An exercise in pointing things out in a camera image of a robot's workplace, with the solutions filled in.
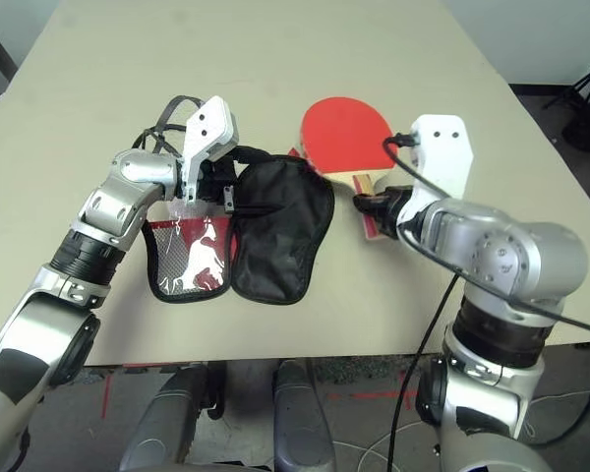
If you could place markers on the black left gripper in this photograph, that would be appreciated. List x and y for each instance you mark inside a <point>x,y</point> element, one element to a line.
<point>216,179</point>

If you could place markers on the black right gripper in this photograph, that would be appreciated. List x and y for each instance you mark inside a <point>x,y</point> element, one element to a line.
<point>395,206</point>

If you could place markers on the black red paddle case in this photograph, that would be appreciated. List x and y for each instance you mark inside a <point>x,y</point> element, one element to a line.
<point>280,246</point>

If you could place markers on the red ping-pong paddle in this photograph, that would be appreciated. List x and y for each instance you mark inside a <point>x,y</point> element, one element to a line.
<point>344,133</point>

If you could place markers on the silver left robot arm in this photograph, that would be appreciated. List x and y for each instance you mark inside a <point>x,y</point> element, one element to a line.
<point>113,206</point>

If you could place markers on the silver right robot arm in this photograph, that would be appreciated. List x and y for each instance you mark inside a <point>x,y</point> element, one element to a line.
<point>521,255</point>

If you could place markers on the red floor tape cross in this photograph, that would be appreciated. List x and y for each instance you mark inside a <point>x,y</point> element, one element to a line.
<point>405,391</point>

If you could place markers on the black tripod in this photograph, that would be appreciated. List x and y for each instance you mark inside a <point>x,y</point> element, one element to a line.
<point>587,78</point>

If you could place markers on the red floor tape strip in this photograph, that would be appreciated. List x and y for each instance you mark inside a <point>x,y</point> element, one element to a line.
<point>107,395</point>

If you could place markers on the grey left robot leg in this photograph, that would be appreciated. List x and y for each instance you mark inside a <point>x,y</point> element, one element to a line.
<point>162,428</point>

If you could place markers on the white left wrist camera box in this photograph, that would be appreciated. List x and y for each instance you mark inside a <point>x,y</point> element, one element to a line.
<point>209,128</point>

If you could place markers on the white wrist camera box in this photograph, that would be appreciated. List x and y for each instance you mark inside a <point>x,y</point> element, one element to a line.
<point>442,157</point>
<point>209,128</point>

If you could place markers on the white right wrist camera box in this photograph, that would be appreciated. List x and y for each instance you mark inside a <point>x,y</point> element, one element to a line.
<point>442,157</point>

